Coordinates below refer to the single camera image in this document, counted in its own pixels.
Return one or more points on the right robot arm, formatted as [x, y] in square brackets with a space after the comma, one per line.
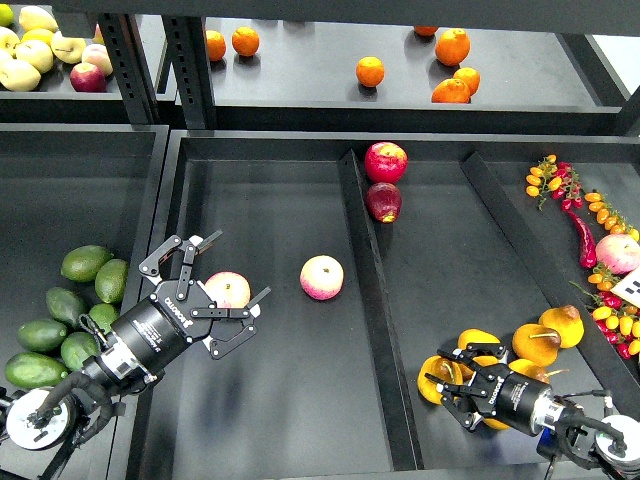
[589, 433]

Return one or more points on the black upper shelf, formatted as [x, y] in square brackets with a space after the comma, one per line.
[303, 78]

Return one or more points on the pink apple centre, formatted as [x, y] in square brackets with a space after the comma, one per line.
[321, 277]

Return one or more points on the pale yellow apple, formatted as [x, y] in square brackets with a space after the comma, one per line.
[37, 53]

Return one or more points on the black left tray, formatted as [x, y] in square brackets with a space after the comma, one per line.
[65, 186]

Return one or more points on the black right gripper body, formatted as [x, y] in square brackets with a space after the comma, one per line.
[512, 399]

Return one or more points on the cherry tomato bunch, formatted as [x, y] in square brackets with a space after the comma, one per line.
[616, 318]
[556, 180]

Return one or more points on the cherry tomato bunch upper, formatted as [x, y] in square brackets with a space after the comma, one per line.
[556, 180]

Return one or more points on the green avocado bottom left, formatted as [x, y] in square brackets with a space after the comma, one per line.
[42, 335]

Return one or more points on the dark red apple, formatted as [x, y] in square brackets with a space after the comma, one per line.
[383, 201]

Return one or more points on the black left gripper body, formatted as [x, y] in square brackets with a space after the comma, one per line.
[160, 327]

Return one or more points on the pink apple left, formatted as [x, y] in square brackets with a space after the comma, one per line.
[228, 289]

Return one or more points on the cherry tomato bunch lower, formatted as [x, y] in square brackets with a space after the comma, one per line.
[616, 318]

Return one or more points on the black centre tray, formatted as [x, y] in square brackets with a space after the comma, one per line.
[327, 389]

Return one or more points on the large orange on shelf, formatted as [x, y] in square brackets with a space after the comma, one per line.
[453, 47]

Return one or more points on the yellow pear with stem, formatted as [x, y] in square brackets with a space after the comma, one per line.
[537, 343]

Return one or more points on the dark green avocado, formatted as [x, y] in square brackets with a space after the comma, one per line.
[65, 306]

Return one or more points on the red chili pepper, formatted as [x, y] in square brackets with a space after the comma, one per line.
[587, 246]

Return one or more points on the pink apple right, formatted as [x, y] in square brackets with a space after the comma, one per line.
[618, 252]

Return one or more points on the red apple on shelf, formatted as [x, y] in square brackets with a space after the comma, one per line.
[88, 78]

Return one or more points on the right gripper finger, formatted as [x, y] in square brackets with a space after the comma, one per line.
[469, 405]
[486, 362]

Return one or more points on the pink apple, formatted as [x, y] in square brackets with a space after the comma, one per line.
[228, 289]
[618, 252]
[321, 277]

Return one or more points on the yellow pear far right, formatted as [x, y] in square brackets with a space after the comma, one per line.
[567, 321]

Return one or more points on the orange on shelf front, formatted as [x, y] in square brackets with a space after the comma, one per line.
[451, 90]

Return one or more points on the bright red apple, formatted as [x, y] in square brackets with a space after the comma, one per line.
[385, 162]

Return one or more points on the black tray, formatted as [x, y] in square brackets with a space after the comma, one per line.
[65, 186]
[327, 389]

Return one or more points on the yellow orange pear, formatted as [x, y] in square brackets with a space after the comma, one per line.
[439, 370]

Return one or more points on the green avocado top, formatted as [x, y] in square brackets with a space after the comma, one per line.
[83, 263]

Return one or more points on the green avocado upper right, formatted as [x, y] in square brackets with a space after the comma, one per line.
[110, 281]

